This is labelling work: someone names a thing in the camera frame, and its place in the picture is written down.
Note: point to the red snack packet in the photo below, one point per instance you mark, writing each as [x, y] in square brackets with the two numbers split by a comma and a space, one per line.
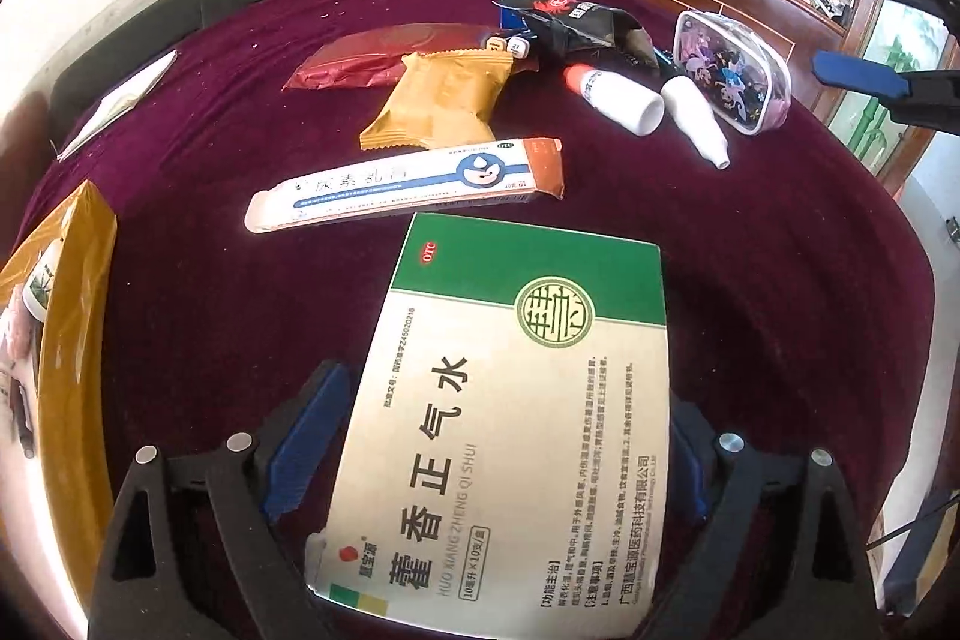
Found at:
[352, 59]

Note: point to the yellow taped cardboard box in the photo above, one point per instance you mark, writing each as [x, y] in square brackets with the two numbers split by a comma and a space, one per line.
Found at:
[75, 347]

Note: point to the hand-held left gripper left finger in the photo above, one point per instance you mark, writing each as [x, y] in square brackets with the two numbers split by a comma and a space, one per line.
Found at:
[300, 441]

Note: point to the pink plush toy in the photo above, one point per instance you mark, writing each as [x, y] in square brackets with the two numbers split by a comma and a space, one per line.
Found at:
[15, 340]

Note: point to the printed clear pouch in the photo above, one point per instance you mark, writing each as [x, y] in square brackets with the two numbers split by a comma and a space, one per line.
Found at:
[731, 78]

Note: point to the white paper booklet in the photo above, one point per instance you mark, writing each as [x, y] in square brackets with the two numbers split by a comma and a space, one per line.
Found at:
[120, 104]

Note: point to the white nozzle bottle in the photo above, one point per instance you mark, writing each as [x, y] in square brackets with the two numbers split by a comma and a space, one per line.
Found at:
[694, 119]

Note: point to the long white ointment box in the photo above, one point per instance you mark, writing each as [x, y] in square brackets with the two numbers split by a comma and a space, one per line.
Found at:
[390, 190]

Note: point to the green white medicine box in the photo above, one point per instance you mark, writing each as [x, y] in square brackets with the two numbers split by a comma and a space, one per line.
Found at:
[487, 430]

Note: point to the black marker teal end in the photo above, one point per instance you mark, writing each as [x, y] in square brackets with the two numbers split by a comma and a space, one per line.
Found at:
[22, 419]

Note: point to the black snack packet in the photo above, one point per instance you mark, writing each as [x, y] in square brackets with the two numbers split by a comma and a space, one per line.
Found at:
[577, 29]

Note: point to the black sofa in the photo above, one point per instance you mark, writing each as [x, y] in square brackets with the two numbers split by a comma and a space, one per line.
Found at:
[135, 40]

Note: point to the white bottle green label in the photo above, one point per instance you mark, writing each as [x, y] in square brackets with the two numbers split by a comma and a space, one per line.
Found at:
[41, 291]

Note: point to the orange snack packet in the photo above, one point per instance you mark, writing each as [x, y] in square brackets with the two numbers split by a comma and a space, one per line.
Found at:
[435, 100]

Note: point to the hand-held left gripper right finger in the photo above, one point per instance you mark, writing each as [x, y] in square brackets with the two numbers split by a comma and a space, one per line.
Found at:
[694, 467]

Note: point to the brown upholstered chair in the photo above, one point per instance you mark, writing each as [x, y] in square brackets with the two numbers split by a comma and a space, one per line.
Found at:
[26, 160]

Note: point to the white bottle red cap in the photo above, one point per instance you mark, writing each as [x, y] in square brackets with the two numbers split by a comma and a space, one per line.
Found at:
[622, 100]

